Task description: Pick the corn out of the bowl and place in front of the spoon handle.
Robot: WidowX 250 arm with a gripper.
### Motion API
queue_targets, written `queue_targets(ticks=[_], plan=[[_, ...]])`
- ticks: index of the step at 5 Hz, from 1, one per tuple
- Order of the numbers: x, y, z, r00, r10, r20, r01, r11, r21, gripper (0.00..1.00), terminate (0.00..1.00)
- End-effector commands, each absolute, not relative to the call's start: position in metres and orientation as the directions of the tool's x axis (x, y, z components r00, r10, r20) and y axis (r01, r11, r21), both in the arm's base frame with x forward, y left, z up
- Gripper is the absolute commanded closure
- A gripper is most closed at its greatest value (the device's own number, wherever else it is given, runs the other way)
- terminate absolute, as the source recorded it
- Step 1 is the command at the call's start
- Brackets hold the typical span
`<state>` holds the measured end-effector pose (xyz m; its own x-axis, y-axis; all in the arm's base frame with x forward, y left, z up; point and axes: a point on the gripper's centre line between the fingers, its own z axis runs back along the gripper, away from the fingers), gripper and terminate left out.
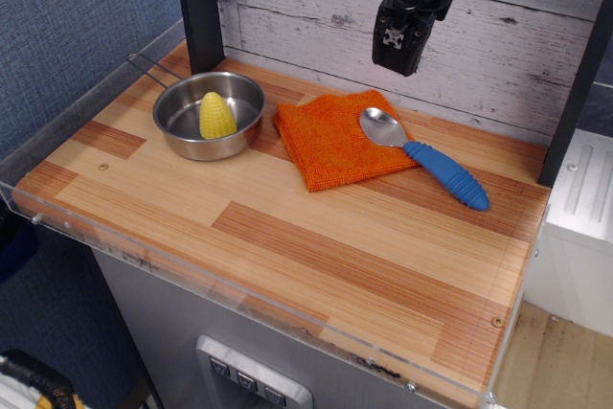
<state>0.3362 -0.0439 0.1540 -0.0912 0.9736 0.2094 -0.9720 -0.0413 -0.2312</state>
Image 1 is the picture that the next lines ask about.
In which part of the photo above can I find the dark vertical frame post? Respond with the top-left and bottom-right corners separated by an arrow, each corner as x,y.
180,0 -> 225,74

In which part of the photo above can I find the silver dispenser button panel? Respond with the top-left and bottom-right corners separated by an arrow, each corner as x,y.
195,334 -> 313,408

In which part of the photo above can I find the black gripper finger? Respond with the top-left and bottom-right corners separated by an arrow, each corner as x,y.
372,0 -> 436,77

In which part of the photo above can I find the blue handled metal spoon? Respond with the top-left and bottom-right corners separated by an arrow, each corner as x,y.
359,107 -> 490,212

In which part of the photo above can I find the yellow black object bottom left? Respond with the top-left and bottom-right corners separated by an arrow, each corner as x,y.
1,350 -> 87,409

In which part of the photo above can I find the yellow toy corn cob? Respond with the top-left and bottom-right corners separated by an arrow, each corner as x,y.
199,92 -> 238,140

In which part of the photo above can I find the orange folded cloth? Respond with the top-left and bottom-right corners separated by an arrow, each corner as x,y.
273,90 -> 419,193

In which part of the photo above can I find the stainless steel pan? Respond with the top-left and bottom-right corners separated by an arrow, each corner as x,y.
152,72 -> 266,161

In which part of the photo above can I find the white ribbed side unit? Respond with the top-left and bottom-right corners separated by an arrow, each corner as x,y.
524,129 -> 612,336

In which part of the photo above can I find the clear acrylic table guard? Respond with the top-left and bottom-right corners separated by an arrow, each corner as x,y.
0,20 -> 552,409

